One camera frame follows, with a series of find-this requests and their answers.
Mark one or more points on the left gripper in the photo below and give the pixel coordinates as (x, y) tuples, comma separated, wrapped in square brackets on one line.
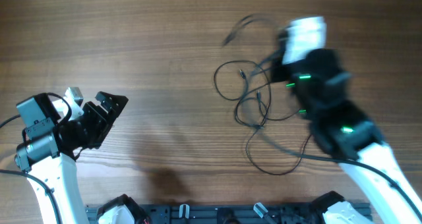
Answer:
[(101, 120)]

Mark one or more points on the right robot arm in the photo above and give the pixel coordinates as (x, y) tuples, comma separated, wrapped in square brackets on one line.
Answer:
[(344, 132)]

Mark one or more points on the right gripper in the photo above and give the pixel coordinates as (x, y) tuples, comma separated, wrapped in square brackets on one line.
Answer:
[(284, 71)]

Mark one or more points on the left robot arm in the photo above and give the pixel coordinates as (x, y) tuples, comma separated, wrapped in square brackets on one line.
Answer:
[(53, 131)]

